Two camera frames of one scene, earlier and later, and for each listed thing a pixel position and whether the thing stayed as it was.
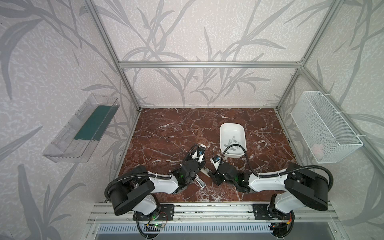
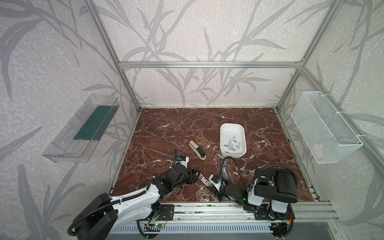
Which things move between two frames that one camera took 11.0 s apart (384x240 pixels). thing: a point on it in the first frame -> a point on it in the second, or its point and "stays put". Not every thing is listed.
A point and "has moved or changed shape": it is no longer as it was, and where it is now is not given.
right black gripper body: (219, 173) -> (212, 184)
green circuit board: (156, 224) stays put
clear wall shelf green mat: (73, 143) stays put
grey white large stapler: (205, 170) has moved or changed shape
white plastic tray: (233, 133) stays put
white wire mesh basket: (329, 138) stays put
